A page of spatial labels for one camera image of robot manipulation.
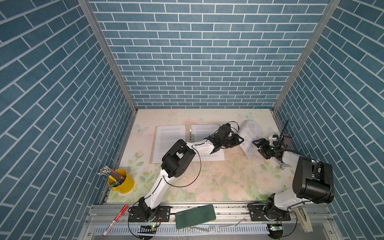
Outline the red white marker pen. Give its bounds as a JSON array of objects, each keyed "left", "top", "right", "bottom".
[{"left": 102, "top": 205, "right": 128, "bottom": 237}]

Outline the metal folder clip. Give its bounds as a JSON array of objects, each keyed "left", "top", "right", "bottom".
[{"left": 189, "top": 129, "right": 194, "bottom": 143}]

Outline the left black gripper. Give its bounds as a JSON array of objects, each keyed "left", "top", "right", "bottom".
[{"left": 219, "top": 133, "right": 245, "bottom": 148}]

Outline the green phone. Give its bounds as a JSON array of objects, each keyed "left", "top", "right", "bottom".
[{"left": 175, "top": 205, "right": 216, "bottom": 230}]

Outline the beige paper folder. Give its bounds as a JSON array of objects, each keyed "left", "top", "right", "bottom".
[{"left": 150, "top": 125, "right": 213, "bottom": 163}]

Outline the yellow pencil cup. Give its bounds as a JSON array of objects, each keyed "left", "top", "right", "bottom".
[{"left": 108, "top": 169, "right": 135, "bottom": 194}]

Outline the printed text sheet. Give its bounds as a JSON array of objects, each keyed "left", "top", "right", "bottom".
[
  {"left": 152, "top": 125, "right": 186, "bottom": 164},
  {"left": 191, "top": 124, "right": 225, "bottom": 162}
]

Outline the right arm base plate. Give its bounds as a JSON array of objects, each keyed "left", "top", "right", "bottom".
[{"left": 247, "top": 204, "right": 291, "bottom": 222}]

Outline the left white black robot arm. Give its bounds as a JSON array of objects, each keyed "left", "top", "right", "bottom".
[{"left": 138, "top": 122, "right": 244, "bottom": 219}]

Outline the technical drawing sheet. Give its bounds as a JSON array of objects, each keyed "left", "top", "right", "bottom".
[{"left": 238, "top": 120, "right": 264, "bottom": 160}]

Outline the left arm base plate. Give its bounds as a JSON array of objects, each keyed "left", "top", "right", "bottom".
[{"left": 129, "top": 206, "right": 171, "bottom": 223}]

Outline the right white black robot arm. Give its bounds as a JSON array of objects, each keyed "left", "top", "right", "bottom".
[{"left": 253, "top": 135, "right": 335, "bottom": 220}]

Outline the coloured pencils bundle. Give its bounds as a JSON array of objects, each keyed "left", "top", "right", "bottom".
[{"left": 97, "top": 166, "right": 124, "bottom": 188}]

